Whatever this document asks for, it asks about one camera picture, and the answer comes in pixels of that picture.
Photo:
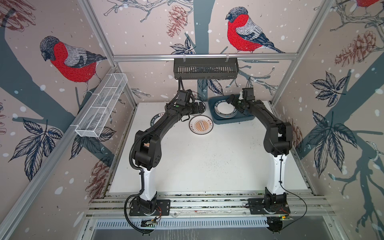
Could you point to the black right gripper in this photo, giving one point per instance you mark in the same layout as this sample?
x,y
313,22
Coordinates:
x,y
237,98

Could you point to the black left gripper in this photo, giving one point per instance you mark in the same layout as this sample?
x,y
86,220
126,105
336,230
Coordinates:
x,y
196,110

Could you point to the green ring plate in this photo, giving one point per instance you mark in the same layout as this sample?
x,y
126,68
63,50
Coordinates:
x,y
222,110
156,118

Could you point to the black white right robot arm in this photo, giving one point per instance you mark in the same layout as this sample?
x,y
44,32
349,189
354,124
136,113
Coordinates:
x,y
278,142

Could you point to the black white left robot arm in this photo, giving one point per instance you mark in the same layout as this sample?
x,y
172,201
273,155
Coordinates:
x,y
146,151

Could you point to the teal plastic bin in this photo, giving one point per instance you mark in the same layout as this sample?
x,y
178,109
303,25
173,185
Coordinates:
x,y
238,117

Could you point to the orange sunburst plate back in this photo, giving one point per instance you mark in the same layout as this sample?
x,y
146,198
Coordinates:
x,y
201,125

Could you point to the black hanging wire basket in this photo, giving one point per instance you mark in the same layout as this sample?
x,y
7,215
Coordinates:
x,y
206,68

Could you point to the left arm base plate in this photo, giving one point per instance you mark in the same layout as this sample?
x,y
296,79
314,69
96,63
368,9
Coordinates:
x,y
142,208

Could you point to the white mesh wall shelf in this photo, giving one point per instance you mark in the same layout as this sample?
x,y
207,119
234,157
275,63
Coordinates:
x,y
99,112

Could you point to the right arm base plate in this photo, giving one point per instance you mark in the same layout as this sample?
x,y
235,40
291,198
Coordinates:
x,y
259,206

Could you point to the aluminium front rail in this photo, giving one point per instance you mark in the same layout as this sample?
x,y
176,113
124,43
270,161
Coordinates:
x,y
237,205

